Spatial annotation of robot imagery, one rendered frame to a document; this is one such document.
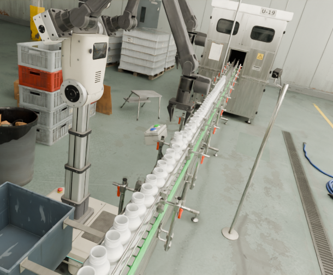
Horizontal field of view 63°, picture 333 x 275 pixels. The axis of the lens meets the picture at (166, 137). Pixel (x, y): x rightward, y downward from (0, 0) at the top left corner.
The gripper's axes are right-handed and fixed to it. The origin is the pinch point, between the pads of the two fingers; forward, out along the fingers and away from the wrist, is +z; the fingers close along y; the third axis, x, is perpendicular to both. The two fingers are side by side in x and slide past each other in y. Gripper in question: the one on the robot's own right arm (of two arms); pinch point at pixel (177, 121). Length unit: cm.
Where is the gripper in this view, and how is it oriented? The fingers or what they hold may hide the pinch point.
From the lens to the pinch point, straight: 119.3
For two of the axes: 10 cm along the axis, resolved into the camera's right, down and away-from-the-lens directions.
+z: -1.8, 9.0, 4.0
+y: 9.4, 2.7, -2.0
